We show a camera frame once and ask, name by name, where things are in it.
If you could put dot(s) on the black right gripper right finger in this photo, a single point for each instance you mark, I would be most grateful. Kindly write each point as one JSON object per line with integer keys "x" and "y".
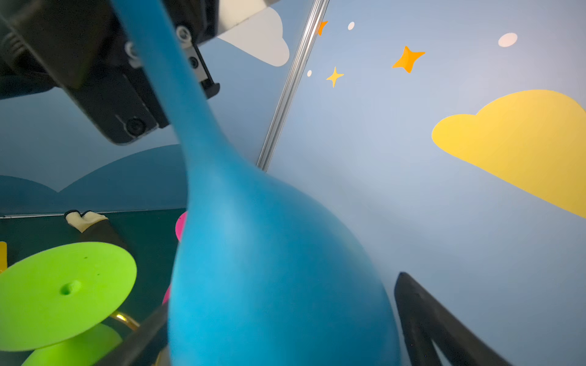
{"x": 427, "y": 325}

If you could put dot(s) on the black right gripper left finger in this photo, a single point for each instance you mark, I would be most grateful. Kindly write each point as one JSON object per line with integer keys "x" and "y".
{"x": 153, "y": 329}

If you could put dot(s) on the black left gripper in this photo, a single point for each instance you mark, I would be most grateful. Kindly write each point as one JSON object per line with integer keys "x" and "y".
{"x": 127, "y": 82}

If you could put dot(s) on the blue wine glass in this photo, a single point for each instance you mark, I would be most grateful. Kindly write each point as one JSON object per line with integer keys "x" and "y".
{"x": 266, "y": 275}

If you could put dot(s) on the front green wine glass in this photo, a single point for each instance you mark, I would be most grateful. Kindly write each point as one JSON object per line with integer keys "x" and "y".
{"x": 54, "y": 303}

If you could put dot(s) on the yellow plastic scoop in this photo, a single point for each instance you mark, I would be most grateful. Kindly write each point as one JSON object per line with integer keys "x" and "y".
{"x": 3, "y": 256}

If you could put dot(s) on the gold wire glass rack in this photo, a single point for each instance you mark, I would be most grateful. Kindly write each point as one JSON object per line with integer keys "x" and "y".
{"x": 157, "y": 356}

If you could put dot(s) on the left aluminium corner post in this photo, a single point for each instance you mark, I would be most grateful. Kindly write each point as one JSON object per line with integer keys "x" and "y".
{"x": 298, "y": 64}

